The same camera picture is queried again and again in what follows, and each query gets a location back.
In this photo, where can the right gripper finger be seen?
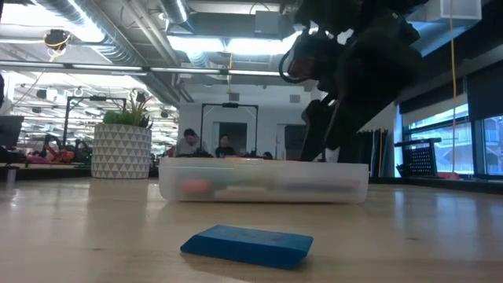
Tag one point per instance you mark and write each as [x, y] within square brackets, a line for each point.
[351, 145]
[316, 129]

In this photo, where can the crayon box green yellow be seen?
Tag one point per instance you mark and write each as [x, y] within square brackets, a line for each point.
[243, 182]

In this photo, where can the black pen pink end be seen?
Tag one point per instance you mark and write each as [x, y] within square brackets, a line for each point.
[196, 188]

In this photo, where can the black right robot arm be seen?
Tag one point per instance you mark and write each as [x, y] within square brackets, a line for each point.
[353, 9]

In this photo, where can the dark hanging curtain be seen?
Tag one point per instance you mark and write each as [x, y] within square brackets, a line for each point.
[377, 153]

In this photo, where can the clear plastic pencil box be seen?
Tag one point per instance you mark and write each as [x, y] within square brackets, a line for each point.
[334, 173]

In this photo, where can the black perforated crate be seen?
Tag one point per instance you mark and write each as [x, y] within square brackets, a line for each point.
[418, 157]

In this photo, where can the person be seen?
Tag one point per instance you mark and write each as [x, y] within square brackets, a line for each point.
[225, 147]
[190, 145]

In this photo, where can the white ceiling box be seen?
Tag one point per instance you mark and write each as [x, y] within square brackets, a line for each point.
[460, 8]

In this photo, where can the blue eraser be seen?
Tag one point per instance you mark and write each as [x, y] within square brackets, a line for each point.
[247, 245]

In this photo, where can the succulent in white patterned pot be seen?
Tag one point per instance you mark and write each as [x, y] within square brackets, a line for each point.
[122, 153]

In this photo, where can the grey horizontal overhead bar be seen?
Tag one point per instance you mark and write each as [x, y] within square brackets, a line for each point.
[118, 67]

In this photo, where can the pink red background object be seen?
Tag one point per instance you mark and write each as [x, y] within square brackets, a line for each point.
[51, 155]

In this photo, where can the dark monitor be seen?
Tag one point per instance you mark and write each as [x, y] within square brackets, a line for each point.
[11, 131]

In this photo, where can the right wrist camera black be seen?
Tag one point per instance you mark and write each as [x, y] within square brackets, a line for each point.
[304, 59]

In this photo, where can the black background rig frame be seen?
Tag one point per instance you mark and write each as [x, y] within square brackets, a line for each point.
[94, 98]
[230, 105]

